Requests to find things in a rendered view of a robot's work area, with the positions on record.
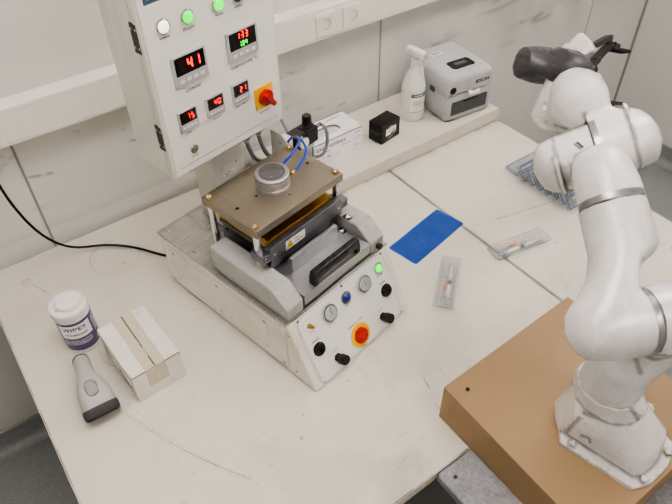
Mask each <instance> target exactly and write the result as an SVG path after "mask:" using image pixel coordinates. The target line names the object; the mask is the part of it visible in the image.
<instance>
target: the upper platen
mask: <svg viewBox="0 0 672 504"><path fill-rule="evenodd" d="M330 200H332V196H330V195H328V194H327V193H323V194H322V195H321V196H319V197H318V198H316V199H315V200H313V201H312V202H311V203H309V204H308V205H306V206H305V207H303V208H302V209H301V210H299V211H298V212H296V213H295V214H293V215H292V216H290V217H289V218H288V219H286V220H285V221H283V222H282V223H280V224H279V225H278V226H276V227H275V228H273V229H272V230H270V231H269V232H268V233H266V234H265V235H263V236H262V237H260V241H261V248H262V249H263V250H265V251H266V249H265V247H266V246H267V245H268V244H270V243H271V242H273V241H274V240H275V239H277V238H278V237H280V236H281V235H283V234H284V233H285V232H287V231H288V230H290V229H291V228H292V227H294V226H295V225H297V224H298V223H299V222H301V221H302V220H304V219H305V218H306V217H308V216H309V215H311V214H312V213H313V212H315V211H316V210H318V209H319V208H320V207H322V206H323V205H325V204H326V203H328V202H329V201H330ZM219 217H220V218H219V220H220V222H221V223H223V224H224V225H226V226H227V227H229V228H230V229H232V230H233V231H235V232H236V233H238V234H239V235H241V236H242V237H244V238H245V239H247V240H248V241H250V242H251V243H253V238H252V236H251V235H249V234H248V233H246V232H245V231H243V230H242V229H240V228H239V227H237V226H236V225H234V224H233V223H231V222H230V221H228V220H226V219H225V218H223V217H222V216H220V215H219Z"/></svg>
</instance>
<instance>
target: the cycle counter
mask: <svg viewBox="0 0 672 504"><path fill-rule="evenodd" d="M177 62H178V67H179V72H180V75H181V74H184V73H186V72H188V71H190V70H192V69H194V68H196V67H198V66H201V65H202V59H201V54H200V51H198V52H196V53H193V54H191V55H189V56H187V57H185V58H182V59H180V60H178V61H177Z"/></svg>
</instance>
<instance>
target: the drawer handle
mask: <svg viewBox="0 0 672 504"><path fill-rule="evenodd" d="M352 252H354V253H356V254H358V253H359V252H360V243H359V239H357V238H356V237H353V238H351V239H350V240H349V241H347V242H346V243H345V244H344V245H342V246H341V247H340V248H338V249H337V250H336V251H335V252H333V253H332V254H331V255H329V256H328V257H327V258H326V259H324V260H323V261H322V262H321V263H319V264H318V265H317V266H315V267H314V268H313V269H312V270H310V274H309V283H310V284H312V285H313V286H315V287H317V286H318V285H319V278H321V277H322V276H323V275H324V274H326V273H327V272H328V271H329V270H331V269H332V268H333V267H334V266H336V265H337V264H338V263H339V262H341V261H342V260H343V259H344V258H346V257H347V256H348V255H349V254H351V253H352Z"/></svg>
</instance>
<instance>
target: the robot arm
mask: <svg viewBox="0 0 672 504"><path fill-rule="evenodd" d="M613 38H614V35H613V34H612V35H605V36H603V37H601V38H599V39H597V40H595V41H594V42H592V41H591V40H590V39H589V38H588V37H587V36H586V35H585V34H584V33H578V34H577V35H576V36H575V37H574V38H573V39H571V40H570V41H569V42H567V43H566V44H565V45H563V46H562V47H557V48H554V49H553V48H551V47H543V46H527V47H523V48H521V49H520V50H519V51H518V53H517V54H516V56H515V59H514V62H513V66H512V69H513V75H514V76H515V77H516V78H518V79H521V80H524V81H526V82H529V83H534V84H543V87H542V89H541V91H540V94H539V96H538V98H537V101H536V103H535V105H534V108H533V110H532V112H531V116H532V119H533V121H534V122H535V124H537V125H538V126H539V127H540V128H543V129H545V130H548V131H554V132H558V133H561V134H559V135H556V136H553V137H551V138H549V139H547V140H545V141H543V142H541V143H540V144H538V145H537V147H536V149H535V151H534V158H533V169H534V173H535V175H536V177H537V179H538V181H539V182H540V183H541V184H542V186H543V187H544V188H545V189H547V190H549V191H551V192H563V194H567V189H573V188H574V191H575V196H576V201H577V206H578V211H579V214H578V217H579V221H580V226H581V230H582V235H583V239H584V243H585V248H586V252H587V257H588V260H587V271H586V281H585V283H584V285H583V287H582V290H581V292H580V294H579V295H578V297H577V298H576V299H575V300H574V302H573V303H572V304H571V306H570V307H569V309H568V311H567V313H566V315H565V335H566V338H567V340H568V343H569V344H570V346H571V347H572V349H573V351H574V352H575V353H576V354H578V355H579V356H581V357H582V358H584V359H585V361H584V362H582V363H581V364H580V365H579V367H578V368H577V370H576V372H575V374H574V377H573V380H572V382H571V384H570V385H569V386H568V387H567V389H566V390H565V391H564V392H563V393H562V394H561V395H560V396H559V397H558V398H557V399H556V401H555V421H556V424H557V428H558V437H559V445H561V446H562V447H564V448H565V449H567V450H568V451H570V452H572V453H573V454H575V455H576V456H578V457H579V458H581V459H583V460H584V461H586V462H587V463H589V464H590V465H592V466H593V467H595V468H597V469H598V470H600V471H601V472H603V473H604V474H606V475H607V476H609V477H611V478H612V479H614V480H615V481H617V482H618V483H620V484H622V485H623V486H625V487H626V488H628V489H629V490H635V489H639V488H644V487H648V486H650V485H651V484H652V483H653V482H654V481H655V480H656V478H657V477H658V476H659V475H660V474H661V473H662V472H663V471H664V470H665V469H666V468H667V466H668V465H669V463H670V459H671V456H672V442H671V441H670V440H669V439H668V437H667V436H666V428H665V427H664V425H663V424H662V422H661V421H660V420H659V418H658V417H657V415H656V414H655V413H654V410H655V409H654V406H653V404H651V403H649V402H647V401H646V399H645V391H646V390H647V389H648V387H649V386H650V385H651V383H652V382H653V380H654V379H655V378H657V377H658V376H659V375H661V374H662V373H664V372H665V371H666V370H668V369H669V368H670V367H672V281H668V282H662V283H656V284H650V285H644V286H641V283H640V279H639V271H640V268H641V265H642V263H643V262H644V261H645V260H647V259H648V258H649V257H650V256H652V255H653V254H654V252H655V251H656V249H657V248H658V246H659V240H660V237H659V234H658V231H657V228H656V224H655V221H654V218H653V215H652V212H651V209H650V205H649V202H648V199H647V198H648V197H647V194H646V191H645V189H644V186H643V183H642V181H641V178H640V176H639V174H638V172H637V169H643V168H645V167H646V166H648V165H650V164H652V163H654V162H656V161H657V160H658V158H659V156H660V154H661V150H662V135H661V132H660V129H659V126H658V125H657V124H656V122H655V121H654V120H653V118H652V117H651V116H650V115H648V114H646V113H645V112H643V111H642V110H640V109H635V108H629V107H628V106H627V104H625V102H619V101H611V100H610V95H609V89H608V87H607V85H606V83H605V81H604V80H603V78H602V76H601V74H599V73H597V72H598V67H597V65H598V64H599V63H600V62H601V61H602V60H601V59H602V58H603V57H604V56H605V55H606V54H607V53H608V52H613V53H619V54H625V53H631V50H629V49H624V48H620V46H621V45H620V44H618V43H617V42H613V40H612V39H613ZM600 46H602V47H601V48H600V49H599V50H598V51H597V49H596V48H598V47H600ZM614 105H615V106H616V105H623V109H620V108H615V107H614Z"/></svg>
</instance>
